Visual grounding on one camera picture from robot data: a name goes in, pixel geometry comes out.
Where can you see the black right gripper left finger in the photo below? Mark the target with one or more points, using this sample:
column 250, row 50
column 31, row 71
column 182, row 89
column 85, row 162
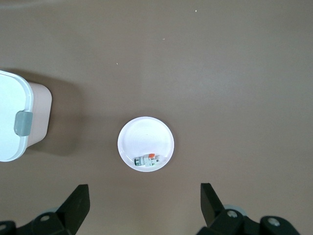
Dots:
column 73, row 208

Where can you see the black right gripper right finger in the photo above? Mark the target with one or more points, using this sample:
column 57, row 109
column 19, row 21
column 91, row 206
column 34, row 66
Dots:
column 212, row 208

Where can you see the storage box with white lid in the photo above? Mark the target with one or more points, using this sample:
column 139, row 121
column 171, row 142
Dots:
column 9, row 110

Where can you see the pink round plate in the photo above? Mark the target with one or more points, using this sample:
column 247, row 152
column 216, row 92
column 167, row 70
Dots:
column 146, row 134

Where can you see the brown table mat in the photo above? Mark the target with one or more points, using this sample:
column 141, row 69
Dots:
column 220, row 73

